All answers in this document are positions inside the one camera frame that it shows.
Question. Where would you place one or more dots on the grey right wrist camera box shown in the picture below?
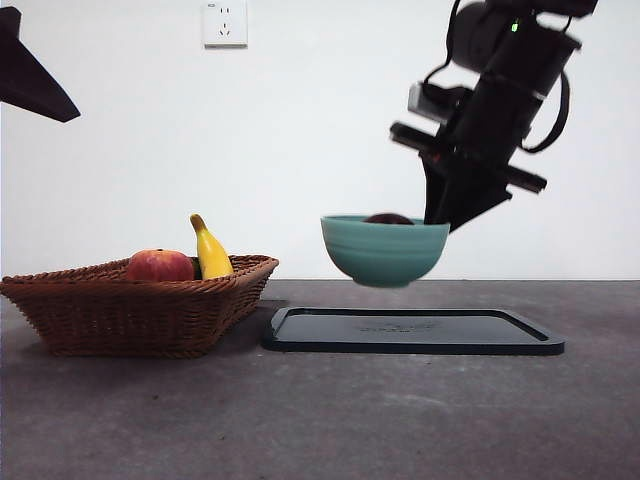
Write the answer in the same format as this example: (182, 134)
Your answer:
(417, 100)

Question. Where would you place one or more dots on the yellow banana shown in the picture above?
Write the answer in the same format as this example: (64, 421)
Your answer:
(212, 255)

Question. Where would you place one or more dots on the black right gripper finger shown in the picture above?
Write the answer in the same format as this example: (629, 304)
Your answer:
(435, 190)
(475, 200)

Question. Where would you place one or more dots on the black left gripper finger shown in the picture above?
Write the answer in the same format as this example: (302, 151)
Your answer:
(30, 80)

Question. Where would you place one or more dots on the teal ceramic bowl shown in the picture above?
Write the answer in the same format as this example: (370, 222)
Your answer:
(385, 255)

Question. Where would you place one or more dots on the dark green plastic tray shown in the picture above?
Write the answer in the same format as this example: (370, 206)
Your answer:
(415, 335)

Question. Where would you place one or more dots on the dark red plum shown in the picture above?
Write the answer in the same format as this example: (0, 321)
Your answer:
(389, 219)

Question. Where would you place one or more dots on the brown wicker basket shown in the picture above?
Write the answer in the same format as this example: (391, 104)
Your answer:
(125, 315)

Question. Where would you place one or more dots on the red yellow apple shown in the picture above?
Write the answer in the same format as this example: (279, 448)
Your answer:
(160, 267)

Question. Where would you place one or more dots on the white wall socket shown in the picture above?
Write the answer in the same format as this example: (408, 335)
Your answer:
(225, 25)

